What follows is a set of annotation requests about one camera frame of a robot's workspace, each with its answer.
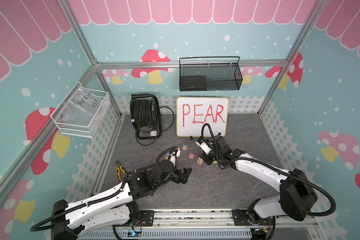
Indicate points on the black box in basket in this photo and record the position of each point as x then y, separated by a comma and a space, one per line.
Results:
193, 83

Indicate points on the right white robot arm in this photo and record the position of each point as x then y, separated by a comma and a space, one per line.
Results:
298, 197

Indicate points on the white board with PEAR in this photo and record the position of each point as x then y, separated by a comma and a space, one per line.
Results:
193, 113

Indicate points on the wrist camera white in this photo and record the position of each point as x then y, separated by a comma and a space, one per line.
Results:
173, 154
204, 145

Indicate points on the black cable reel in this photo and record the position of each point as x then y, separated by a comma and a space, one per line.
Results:
146, 118

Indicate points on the black mesh wall basket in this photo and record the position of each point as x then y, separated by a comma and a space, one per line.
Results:
223, 73

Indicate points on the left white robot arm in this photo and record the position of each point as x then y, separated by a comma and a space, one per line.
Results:
117, 205

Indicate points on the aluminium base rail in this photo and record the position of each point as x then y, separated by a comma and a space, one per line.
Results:
208, 224

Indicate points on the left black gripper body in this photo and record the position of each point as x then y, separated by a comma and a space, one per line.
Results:
177, 179

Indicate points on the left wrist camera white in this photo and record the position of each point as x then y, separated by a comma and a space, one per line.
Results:
173, 154

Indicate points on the clear plastic wall bin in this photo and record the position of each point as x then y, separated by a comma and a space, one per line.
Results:
81, 112

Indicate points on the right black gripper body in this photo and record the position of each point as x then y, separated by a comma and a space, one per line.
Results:
208, 158

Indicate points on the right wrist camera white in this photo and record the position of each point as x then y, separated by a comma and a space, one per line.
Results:
204, 145

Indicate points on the yellow handled pliers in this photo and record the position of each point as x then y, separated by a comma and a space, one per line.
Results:
120, 171

